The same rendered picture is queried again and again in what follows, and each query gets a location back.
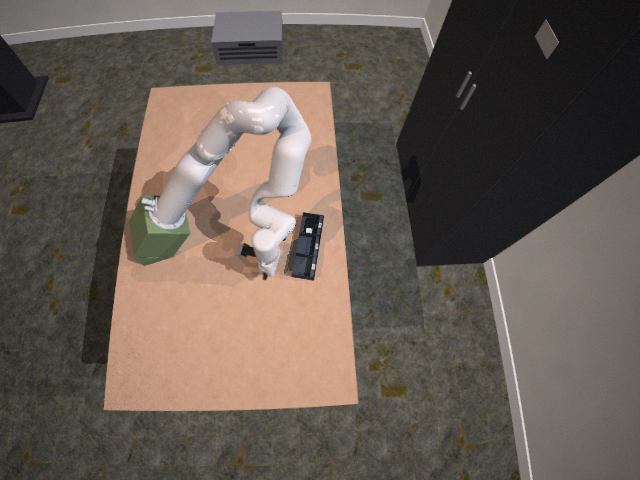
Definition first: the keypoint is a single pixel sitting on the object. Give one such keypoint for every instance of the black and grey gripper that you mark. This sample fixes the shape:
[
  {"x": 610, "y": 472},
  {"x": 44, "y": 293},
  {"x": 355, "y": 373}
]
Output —
[{"x": 269, "y": 268}]

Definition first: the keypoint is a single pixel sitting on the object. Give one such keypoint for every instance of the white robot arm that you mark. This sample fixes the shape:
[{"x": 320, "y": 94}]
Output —
[{"x": 273, "y": 107}]

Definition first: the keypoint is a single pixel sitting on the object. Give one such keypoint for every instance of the dark grey rack of bins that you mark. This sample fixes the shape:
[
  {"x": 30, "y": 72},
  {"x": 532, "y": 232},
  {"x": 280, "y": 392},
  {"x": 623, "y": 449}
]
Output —
[{"x": 307, "y": 250}]

